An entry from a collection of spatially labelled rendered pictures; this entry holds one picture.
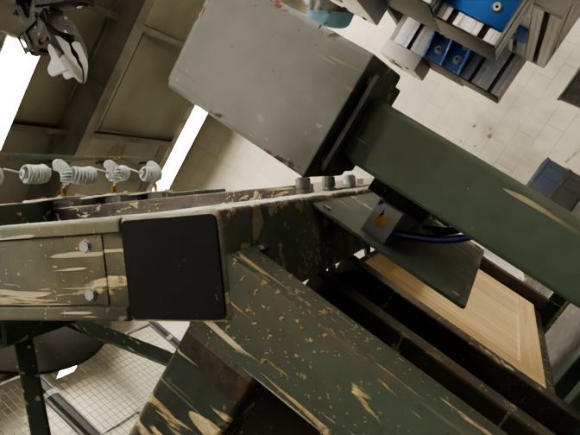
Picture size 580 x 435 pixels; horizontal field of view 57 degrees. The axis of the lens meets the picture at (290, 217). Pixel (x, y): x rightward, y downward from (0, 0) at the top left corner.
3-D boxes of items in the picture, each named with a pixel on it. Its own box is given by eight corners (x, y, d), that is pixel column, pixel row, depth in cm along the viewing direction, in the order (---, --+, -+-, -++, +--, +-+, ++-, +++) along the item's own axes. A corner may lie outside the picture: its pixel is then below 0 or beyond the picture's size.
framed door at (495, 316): (541, 395, 135) (546, 388, 134) (360, 267, 150) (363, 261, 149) (530, 308, 218) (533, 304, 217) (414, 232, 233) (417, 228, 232)
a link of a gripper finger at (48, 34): (71, 62, 103) (52, 24, 104) (77, 57, 102) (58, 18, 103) (51, 57, 98) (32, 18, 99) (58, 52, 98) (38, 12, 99)
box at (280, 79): (384, 59, 44) (217, -35, 49) (311, 184, 47) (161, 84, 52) (410, 81, 55) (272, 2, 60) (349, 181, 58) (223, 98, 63)
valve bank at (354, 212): (532, 215, 63) (364, 113, 70) (463, 310, 67) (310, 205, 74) (524, 195, 109) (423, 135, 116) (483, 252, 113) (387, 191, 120)
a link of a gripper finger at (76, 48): (78, 97, 106) (59, 59, 107) (98, 81, 104) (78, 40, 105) (66, 96, 103) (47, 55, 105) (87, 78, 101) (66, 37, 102)
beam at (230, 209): (230, 324, 51) (218, 208, 50) (127, 323, 55) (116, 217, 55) (456, 198, 254) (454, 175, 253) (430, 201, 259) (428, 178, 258)
